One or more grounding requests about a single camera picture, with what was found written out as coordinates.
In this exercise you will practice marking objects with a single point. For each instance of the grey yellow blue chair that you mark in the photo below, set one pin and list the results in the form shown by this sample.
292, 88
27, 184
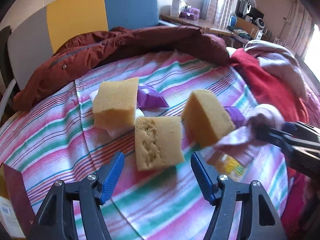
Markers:
38, 37

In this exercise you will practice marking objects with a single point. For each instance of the pink sock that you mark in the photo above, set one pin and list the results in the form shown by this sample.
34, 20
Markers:
242, 144

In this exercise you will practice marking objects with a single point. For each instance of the wooden side desk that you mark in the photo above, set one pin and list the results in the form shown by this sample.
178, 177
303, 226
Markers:
205, 25

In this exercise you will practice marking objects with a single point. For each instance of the yellow sponge block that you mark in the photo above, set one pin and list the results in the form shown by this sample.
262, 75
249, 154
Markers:
114, 106
205, 118

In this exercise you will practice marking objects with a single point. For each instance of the pink grey quilt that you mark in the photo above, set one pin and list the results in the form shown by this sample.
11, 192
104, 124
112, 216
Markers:
280, 62

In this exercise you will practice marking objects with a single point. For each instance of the cracker packet green edge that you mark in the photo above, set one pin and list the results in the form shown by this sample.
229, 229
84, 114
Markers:
225, 164

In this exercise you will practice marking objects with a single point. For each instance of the purple snack packet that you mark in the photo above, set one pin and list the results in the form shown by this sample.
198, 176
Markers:
236, 116
149, 97

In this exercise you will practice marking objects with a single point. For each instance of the purple tissue box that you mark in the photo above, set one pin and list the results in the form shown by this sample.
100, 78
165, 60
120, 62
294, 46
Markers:
190, 13

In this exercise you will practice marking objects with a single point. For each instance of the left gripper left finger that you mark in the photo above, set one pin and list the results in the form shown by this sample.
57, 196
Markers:
55, 217

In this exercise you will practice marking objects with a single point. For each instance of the yellow sponge block holed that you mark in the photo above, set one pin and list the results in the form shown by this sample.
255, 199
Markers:
158, 142

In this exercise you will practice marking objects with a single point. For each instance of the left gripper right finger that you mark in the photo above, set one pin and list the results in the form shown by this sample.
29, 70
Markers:
258, 218

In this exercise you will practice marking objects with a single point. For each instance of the maroon puffer jacket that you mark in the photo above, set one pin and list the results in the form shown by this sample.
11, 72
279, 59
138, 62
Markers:
84, 52

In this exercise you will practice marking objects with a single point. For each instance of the striped bed sheet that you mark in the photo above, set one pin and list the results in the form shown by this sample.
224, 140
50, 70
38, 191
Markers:
149, 183

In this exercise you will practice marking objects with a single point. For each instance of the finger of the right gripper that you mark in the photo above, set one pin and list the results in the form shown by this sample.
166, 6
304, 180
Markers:
269, 135
289, 127

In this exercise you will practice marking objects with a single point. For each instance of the red blanket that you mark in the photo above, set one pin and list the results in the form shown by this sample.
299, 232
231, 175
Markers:
267, 88

